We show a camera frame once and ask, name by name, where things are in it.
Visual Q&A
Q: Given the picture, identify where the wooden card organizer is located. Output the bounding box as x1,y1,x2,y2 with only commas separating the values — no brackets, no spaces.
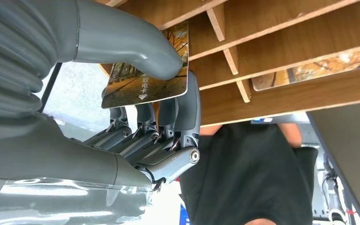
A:
94,0,360,128

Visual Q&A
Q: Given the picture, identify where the black stand pole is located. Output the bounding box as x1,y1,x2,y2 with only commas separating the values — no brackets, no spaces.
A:
38,62,63,114

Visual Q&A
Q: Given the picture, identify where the clear plastic film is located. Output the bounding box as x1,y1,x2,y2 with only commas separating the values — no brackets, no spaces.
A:
0,177,155,225

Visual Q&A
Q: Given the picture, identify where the person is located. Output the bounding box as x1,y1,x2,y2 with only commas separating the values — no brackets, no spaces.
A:
179,121,320,225

